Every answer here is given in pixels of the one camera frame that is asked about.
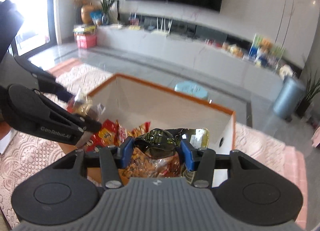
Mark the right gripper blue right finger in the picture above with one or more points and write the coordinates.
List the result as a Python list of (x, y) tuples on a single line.
[(200, 161)]

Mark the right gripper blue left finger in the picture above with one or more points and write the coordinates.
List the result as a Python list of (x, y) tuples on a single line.
[(112, 159)]

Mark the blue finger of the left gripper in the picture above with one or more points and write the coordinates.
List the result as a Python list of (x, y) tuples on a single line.
[(46, 81), (55, 123)]

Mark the red long snack packet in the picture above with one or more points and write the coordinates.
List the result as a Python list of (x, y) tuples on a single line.
[(107, 136)]

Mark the gold brown snack packet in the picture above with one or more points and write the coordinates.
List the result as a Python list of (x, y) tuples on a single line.
[(83, 105)]

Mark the dark green peanut bag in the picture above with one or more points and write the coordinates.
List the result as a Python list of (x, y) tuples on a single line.
[(158, 153)]

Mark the red striped crisps bag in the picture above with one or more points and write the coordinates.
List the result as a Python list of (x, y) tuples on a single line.
[(123, 133)]

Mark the orange cardboard box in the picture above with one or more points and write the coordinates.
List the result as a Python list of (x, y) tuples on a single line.
[(132, 101)]

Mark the pink storage box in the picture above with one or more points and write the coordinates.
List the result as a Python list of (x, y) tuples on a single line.
[(86, 41)]

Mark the light blue stool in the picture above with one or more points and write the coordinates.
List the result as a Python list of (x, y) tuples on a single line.
[(192, 88)]

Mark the orange vase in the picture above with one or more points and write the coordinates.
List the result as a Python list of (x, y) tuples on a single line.
[(86, 11)]

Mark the potted green plant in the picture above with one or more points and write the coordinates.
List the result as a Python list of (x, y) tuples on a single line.
[(109, 9)]

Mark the white tv cabinet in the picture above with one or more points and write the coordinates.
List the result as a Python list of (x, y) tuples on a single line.
[(194, 55)]

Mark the snack pile on cabinet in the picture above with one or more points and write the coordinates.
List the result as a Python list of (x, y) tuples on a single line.
[(233, 49)]

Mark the white router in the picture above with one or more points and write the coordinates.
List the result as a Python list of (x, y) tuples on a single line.
[(163, 26)]

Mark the grey metal trash bin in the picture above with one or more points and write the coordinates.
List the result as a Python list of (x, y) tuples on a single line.
[(291, 94)]

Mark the teddy bear gift set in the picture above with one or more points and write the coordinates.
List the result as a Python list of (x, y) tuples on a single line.
[(263, 52)]

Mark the tall leafy floor plant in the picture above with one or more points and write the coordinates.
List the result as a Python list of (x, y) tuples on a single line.
[(312, 89)]

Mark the pink small heater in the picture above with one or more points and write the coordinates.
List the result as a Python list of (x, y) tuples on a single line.
[(316, 138)]

